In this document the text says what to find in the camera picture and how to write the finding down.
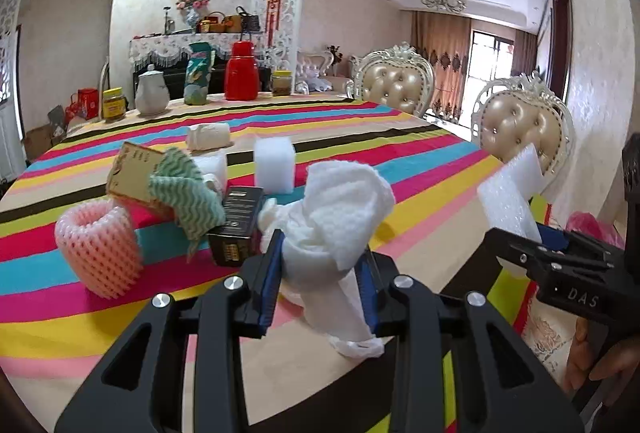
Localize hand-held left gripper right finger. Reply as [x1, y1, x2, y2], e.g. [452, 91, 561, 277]
[352, 249, 586, 433]

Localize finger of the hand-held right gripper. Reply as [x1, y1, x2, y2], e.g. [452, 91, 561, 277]
[482, 226, 548, 281]
[536, 222, 626, 260]

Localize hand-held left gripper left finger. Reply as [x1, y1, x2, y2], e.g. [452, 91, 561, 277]
[54, 229, 286, 433]

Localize white foam sheet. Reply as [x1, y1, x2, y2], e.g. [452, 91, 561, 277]
[476, 144, 546, 244]

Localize white paper towel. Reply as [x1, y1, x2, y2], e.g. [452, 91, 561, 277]
[257, 161, 396, 360]

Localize white foam block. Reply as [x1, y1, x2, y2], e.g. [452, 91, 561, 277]
[253, 136, 296, 194]

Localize foam fruit net sleeve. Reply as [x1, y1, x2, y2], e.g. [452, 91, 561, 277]
[54, 201, 145, 300]

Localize person's right hand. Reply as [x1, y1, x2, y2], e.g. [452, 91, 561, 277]
[565, 317, 640, 395]

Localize pink plastic bag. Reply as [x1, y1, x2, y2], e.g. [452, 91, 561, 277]
[566, 211, 626, 250]

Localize black cardboard box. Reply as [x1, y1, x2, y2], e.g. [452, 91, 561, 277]
[206, 186, 266, 269]

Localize beige tufted ornate chair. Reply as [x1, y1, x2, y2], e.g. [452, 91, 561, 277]
[470, 71, 576, 204]
[350, 43, 436, 118]

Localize green wavy striped cloth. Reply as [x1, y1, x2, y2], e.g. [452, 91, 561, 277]
[149, 148, 227, 264]

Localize small white foam piece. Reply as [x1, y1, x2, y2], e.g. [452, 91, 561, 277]
[192, 149, 228, 194]

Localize striped colourful tablecloth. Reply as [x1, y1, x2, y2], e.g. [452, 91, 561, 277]
[0, 93, 581, 433]

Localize rolled white cloth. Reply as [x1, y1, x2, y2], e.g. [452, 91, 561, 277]
[186, 123, 232, 151]

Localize brown cardboard box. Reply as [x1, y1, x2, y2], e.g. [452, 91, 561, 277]
[106, 141, 176, 220]

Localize yellow lid pickle jar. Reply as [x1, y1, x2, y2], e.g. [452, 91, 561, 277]
[271, 69, 294, 98]

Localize brown patterned curtain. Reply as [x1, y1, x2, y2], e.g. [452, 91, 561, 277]
[411, 10, 473, 121]

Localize red thermos flask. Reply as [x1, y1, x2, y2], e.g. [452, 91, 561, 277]
[224, 30, 261, 101]

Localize white carved armchair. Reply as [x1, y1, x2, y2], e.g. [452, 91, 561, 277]
[296, 49, 335, 94]

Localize green snack bag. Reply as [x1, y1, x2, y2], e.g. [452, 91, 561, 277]
[183, 42, 217, 106]

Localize white ceramic teapot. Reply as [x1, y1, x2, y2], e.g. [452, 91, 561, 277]
[134, 64, 171, 117]

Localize dark piano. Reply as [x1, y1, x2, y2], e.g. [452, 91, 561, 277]
[132, 48, 273, 100]

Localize yellow label glass jar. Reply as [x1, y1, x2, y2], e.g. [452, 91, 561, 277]
[101, 87, 127, 122]

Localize red gift box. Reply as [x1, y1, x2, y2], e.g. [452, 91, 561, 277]
[65, 88, 99, 122]

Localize floral lace cover cloth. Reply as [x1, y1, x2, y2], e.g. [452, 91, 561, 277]
[129, 32, 263, 68]

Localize dark handbag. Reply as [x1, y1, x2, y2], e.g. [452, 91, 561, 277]
[236, 5, 263, 32]

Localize wicker basket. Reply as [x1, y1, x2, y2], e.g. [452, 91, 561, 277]
[198, 11, 226, 34]

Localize cardboard floor box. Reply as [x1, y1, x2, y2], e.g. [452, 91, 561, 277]
[22, 125, 53, 161]

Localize flower vase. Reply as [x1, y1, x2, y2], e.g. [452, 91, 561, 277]
[175, 0, 213, 34]

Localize white cabinet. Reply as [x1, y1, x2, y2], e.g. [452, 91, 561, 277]
[0, 103, 26, 184]

